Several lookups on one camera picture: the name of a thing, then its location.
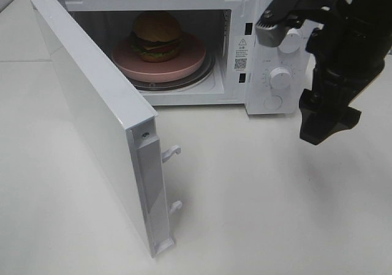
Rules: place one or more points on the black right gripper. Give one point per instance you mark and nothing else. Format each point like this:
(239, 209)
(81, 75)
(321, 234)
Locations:
(282, 15)

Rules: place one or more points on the round white door-release button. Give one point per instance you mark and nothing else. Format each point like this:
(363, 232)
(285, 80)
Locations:
(272, 103)

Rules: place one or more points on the pink round plate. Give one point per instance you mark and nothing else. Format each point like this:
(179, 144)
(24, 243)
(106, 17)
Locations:
(189, 60)

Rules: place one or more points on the burger with sesame-free bun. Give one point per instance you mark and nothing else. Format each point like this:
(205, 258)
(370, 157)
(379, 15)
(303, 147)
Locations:
(156, 36)

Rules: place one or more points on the white microwave door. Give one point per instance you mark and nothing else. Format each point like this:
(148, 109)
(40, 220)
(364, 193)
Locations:
(116, 121)

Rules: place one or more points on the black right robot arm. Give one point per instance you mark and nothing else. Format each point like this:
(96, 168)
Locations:
(355, 34)

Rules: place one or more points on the upper white power knob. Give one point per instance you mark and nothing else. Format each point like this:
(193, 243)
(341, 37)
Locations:
(291, 41)

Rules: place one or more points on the lower white timer knob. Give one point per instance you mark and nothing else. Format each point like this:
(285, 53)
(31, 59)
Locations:
(280, 78)

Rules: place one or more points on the white microwave oven body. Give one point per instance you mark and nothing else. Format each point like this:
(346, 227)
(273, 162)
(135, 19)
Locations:
(241, 74)

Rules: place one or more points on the glass microwave turntable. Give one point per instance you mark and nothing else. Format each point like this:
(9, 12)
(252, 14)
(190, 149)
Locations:
(199, 75)

